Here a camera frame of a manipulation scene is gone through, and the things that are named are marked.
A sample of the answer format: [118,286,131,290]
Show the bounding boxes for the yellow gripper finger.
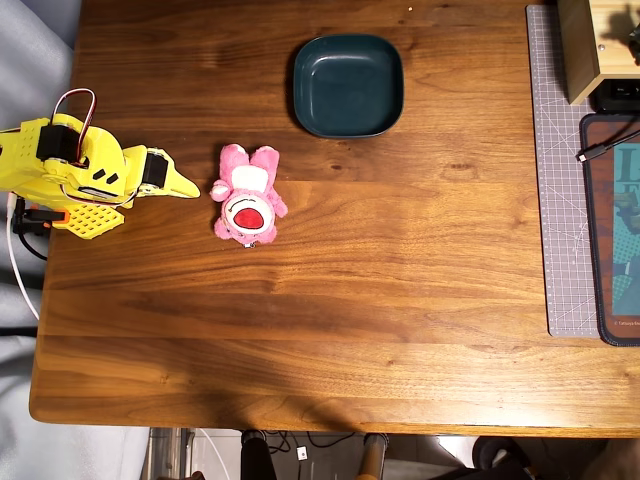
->
[160,149,202,198]
[139,183,197,199]

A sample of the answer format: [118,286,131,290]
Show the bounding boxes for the yellow gripper body black servo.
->
[119,144,170,199]

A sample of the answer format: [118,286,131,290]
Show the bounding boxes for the pink strawberry bear plush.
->
[209,143,289,249]

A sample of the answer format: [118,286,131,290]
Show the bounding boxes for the dark teal square plate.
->
[292,33,405,140]

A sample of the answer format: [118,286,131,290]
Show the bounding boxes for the grey cutting mat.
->
[524,3,601,339]

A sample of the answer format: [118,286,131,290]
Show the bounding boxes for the light wooden box stand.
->
[557,0,640,106]

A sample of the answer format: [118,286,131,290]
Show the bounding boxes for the black chair base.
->
[472,435,539,480]

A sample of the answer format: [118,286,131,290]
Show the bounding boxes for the printed mouse pad black edge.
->
[579,113,640,347]

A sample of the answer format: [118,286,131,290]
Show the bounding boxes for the black device under stand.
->
[592,78,640,114]

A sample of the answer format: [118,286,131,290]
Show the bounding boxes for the red white servo cable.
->
[51,87,99,169]
[59,182,139,209]

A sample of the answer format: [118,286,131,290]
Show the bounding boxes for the black clamp orange handle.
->
[12,197,70,236]

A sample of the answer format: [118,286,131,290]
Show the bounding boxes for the black base cable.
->
[18,230,50,261]

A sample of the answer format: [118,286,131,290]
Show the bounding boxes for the white power cable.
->
[5,192,41,321]

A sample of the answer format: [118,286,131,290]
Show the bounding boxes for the black floor cables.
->
[263,430,357,455]

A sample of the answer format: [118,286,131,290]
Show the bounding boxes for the black post under table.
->
[240,429,277,480]

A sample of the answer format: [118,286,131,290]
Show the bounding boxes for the black usb cable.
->
[576,130,640,164]

